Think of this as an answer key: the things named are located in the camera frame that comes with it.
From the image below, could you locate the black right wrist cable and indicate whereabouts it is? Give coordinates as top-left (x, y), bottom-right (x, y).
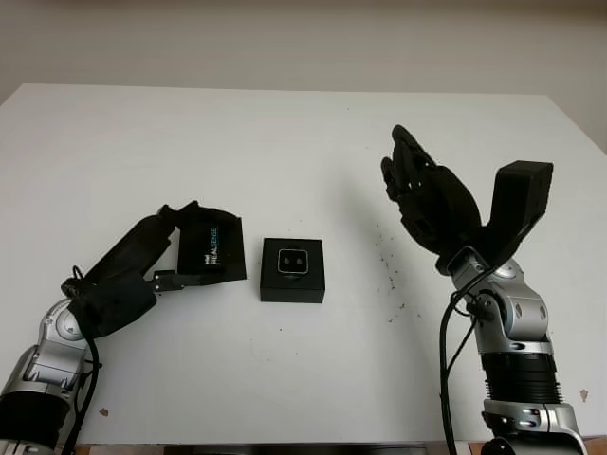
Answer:
top-left (438, 264), bottom-right (499, 455)

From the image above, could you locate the small silver depth camera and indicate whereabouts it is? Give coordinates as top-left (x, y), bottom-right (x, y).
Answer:
top-left (276, 248), bottom-right (309, 276)

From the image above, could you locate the black camera box base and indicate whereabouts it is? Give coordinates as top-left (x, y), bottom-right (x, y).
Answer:
top-left (259, 237), bottom-right (328, 304)

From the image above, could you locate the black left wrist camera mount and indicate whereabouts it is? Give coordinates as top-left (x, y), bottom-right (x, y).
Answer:
top-left (64, 278), bottom-right (157, 340)

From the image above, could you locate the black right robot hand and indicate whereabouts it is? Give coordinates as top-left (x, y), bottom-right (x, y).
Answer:
top-left (380, 123), bottom-right (486, 276)

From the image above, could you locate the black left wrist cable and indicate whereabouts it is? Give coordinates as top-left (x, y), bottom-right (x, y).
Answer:
top-left (61, 264), bottom-right (104, 451)

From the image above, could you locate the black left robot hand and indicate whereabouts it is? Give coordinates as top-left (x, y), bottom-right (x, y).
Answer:
top-left (75, 200), bottom-right (241, 296)

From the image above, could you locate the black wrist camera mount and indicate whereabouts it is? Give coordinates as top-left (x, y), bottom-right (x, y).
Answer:
top-left (482, 160), bottom-right (555, 271)
top-left (64, 278), bottom-right (157, 340)

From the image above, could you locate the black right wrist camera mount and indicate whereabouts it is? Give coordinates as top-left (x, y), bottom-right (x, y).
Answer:
top-left (482, 160), bottom-right (555, 271)

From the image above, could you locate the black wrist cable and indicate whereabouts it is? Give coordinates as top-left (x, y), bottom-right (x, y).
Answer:
top-left (438, 264), bottom-right (499, 455)
top-left (61, 264), bottom-right (104, 451)

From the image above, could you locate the black RealSense box lid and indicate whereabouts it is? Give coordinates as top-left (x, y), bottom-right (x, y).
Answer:
top-left (175, 215), bottom-right (248, 285)

